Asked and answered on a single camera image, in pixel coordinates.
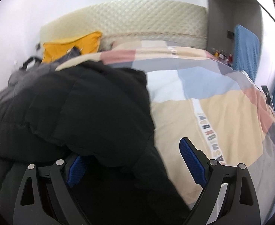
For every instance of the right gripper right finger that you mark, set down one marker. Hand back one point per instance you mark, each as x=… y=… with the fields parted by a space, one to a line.
x=240 y=204

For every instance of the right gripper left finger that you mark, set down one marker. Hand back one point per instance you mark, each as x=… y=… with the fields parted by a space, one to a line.
x=43 y=196

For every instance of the black puffer jacket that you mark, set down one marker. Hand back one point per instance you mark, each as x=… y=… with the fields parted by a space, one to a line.
x=103 y=115

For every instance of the black tripod stand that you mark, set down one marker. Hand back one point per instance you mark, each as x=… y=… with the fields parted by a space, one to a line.
x=268 y=96

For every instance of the colourful patchwork duvet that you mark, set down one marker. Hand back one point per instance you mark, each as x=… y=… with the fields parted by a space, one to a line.
x=195 y=96

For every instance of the grey fleece garment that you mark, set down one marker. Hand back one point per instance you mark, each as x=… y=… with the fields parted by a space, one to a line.
x=21 y=79

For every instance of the bottles on side table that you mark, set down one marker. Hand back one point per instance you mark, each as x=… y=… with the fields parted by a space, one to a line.
x=223 y=56

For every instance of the black bag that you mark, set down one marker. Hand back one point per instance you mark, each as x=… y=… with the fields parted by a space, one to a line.
x=31 y=59

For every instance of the yellow pillow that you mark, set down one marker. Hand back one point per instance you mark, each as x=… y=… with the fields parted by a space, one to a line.
x=86 y=44

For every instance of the blue towel on chair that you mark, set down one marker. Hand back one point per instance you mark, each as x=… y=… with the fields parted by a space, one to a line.
x=246 y=51

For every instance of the cream quilted headboard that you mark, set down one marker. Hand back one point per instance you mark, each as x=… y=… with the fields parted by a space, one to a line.
x=166 y=20

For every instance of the grey wardrobe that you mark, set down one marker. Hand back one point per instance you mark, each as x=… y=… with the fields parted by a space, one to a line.
x=224 y=16

